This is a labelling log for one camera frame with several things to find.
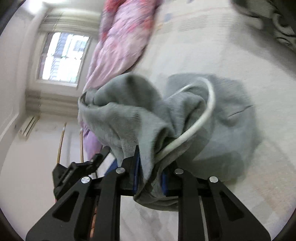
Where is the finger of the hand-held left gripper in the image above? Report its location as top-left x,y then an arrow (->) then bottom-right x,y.
91,146 -> 119,179

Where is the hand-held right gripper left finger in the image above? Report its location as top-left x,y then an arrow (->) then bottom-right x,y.
25,145 -> 141,241

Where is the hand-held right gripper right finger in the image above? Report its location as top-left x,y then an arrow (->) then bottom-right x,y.
161,162 -> 271,241

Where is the grey hoodie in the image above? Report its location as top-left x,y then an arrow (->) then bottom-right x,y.
77,73 -> 262,211

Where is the white air conditioner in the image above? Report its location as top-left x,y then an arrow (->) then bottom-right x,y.
18,115 -> 40,140

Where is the grey beige curtain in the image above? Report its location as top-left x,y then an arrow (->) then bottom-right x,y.
25,89 -> 81,113
40,13 -> 100,32

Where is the barred window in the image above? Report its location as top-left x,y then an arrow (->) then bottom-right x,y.
36,31 -> 90,88

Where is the purple floral quilt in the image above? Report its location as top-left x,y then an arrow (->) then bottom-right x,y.
81,0 -> 163,168

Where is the dark printed garment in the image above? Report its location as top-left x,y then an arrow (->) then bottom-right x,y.
231,0 -> 296,51

